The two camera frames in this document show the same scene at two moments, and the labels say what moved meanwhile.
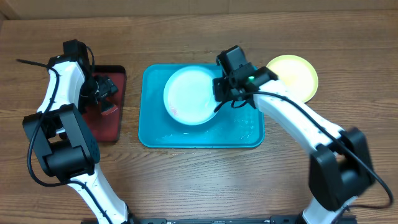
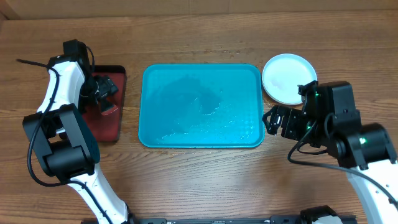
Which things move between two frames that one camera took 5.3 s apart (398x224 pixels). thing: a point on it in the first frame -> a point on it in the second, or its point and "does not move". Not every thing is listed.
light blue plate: (188, 97) -> (283, 73)
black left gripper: (106, 86) does not move
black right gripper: (219, 88) -> (293, 121)
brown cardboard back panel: (46, 9) does not move
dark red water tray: (106, 126) does not move
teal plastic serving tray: (229, 127) does not move
